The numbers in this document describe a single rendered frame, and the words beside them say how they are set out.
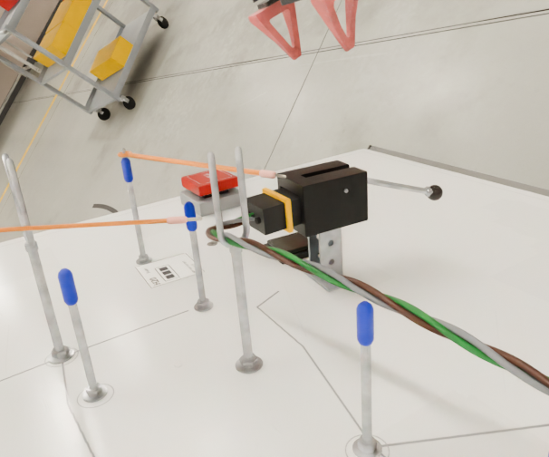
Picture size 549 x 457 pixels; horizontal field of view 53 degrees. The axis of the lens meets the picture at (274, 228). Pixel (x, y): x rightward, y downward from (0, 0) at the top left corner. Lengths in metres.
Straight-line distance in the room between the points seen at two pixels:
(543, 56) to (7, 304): 1.77
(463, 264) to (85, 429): 0.31
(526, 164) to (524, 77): 0.33
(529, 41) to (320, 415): 1.84
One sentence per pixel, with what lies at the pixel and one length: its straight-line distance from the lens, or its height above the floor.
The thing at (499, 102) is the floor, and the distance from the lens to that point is 1.96.
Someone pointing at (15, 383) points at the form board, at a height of 1.26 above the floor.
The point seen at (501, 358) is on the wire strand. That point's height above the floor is 1.21.
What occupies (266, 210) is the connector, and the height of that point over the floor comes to 1.18.
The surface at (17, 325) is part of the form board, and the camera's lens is 0.47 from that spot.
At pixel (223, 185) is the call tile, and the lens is 0.61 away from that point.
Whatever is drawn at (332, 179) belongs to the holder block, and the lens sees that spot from 0.40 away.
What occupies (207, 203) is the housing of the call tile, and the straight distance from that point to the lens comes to 0.61.
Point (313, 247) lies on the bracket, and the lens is 0.45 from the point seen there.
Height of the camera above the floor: 1.41
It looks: 37 degrees down
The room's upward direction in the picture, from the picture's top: 59 degrees counter-clockwise
